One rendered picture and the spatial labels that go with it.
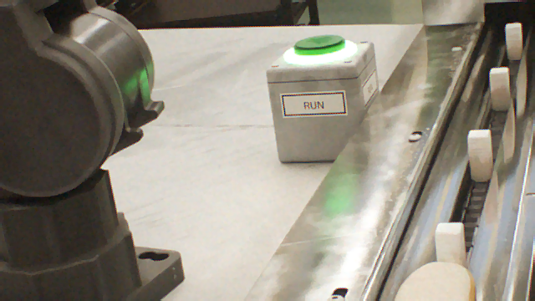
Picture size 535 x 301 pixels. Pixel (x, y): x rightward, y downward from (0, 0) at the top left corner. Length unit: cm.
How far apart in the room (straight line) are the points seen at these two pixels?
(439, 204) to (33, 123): 24
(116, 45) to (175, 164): 28
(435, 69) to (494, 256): 32
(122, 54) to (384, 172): 18
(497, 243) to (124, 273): 20
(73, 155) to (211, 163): 31
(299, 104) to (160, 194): 12
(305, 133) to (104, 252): 25
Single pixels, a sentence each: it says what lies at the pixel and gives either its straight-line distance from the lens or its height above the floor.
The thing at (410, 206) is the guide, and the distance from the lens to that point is 57.
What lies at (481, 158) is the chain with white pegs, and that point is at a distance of 64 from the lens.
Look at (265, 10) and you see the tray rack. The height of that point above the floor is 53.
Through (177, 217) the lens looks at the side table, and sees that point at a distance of 70.
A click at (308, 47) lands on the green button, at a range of 75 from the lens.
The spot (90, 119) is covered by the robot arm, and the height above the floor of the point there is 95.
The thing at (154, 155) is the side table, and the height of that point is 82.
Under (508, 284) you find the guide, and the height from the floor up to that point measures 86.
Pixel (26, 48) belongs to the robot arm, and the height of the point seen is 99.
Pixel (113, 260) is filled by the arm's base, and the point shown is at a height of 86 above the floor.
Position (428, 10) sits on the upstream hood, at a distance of 96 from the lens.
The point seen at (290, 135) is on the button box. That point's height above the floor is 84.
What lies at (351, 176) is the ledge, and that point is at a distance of 61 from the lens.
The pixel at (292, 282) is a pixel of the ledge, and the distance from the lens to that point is 49.
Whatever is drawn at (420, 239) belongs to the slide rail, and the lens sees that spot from 55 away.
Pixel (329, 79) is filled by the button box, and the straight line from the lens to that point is 73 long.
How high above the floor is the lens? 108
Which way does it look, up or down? 19 degrees down
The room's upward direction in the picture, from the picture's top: 9 degrees counter-clockwise
